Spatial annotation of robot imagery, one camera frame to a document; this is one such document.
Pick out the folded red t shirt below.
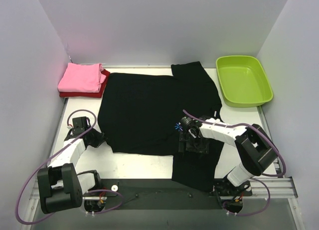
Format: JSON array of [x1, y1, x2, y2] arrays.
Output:
[[59, 69, 110, 98]]

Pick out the folded pink t shirt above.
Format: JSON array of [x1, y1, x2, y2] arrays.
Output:
[[57, 63, 107, 93]]

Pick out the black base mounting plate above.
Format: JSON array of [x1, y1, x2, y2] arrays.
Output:
[[82, 179, 253, 211]]

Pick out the green plastic tray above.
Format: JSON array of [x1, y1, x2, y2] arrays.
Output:
[[216, 55, 274, 108]]

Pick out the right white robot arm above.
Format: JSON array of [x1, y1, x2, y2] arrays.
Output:
[[179, 116, 279, 188]]

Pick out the black t shirt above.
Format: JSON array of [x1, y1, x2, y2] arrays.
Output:
[[97, 62, 224, 192]]

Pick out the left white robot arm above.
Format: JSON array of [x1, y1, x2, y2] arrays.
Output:
[[37, 117, 105, 214]]

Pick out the aluminium rail frame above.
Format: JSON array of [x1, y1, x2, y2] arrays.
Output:
[[245, 65, 299, 200]]

